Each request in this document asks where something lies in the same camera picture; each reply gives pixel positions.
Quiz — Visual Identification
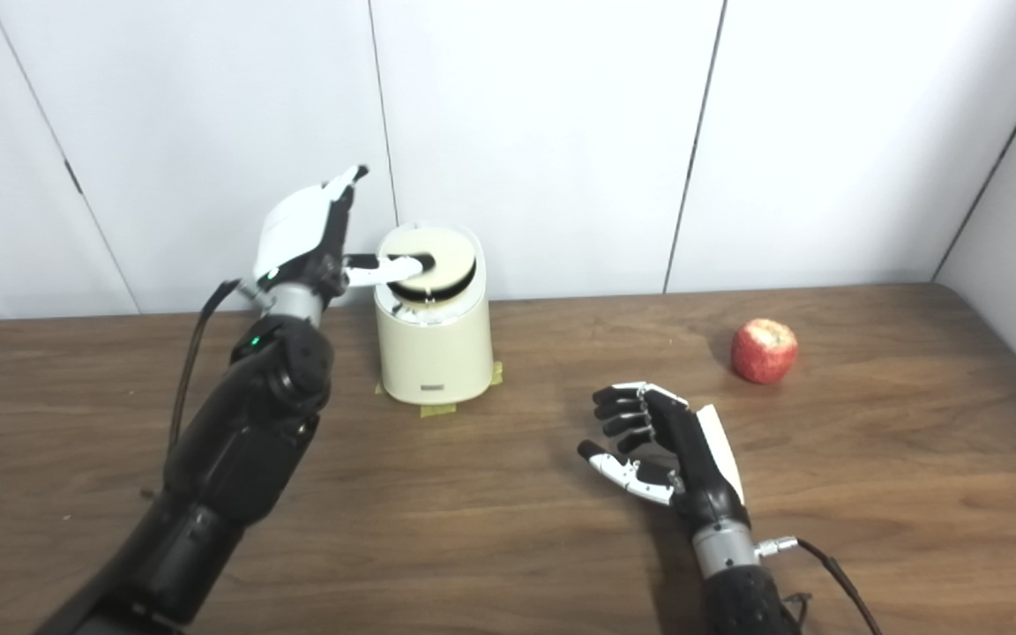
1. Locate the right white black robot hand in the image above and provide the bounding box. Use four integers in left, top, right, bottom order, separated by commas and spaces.
577, 382, 751, 533

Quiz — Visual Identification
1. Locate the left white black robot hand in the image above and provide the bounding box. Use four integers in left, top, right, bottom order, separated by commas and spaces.
252, 164, 440, 296

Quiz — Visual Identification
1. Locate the red apple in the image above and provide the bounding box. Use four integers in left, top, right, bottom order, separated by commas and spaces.
730, 318, 800, 385

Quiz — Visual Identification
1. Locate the round cream bin lid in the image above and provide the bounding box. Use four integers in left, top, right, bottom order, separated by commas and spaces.
382, 228, 478, 301

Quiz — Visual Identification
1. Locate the cream-colored bin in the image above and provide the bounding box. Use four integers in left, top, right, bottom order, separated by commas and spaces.
373, 222, 493, 405

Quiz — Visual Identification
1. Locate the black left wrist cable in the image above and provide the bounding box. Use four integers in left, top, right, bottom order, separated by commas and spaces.
168, 280, 249, 451

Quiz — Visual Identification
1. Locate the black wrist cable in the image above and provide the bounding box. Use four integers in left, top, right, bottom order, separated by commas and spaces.
168, 280, 249, 451
755, 535, 884, 635

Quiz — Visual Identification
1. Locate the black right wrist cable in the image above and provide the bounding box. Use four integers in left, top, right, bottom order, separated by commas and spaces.
755, 535, 884, 635

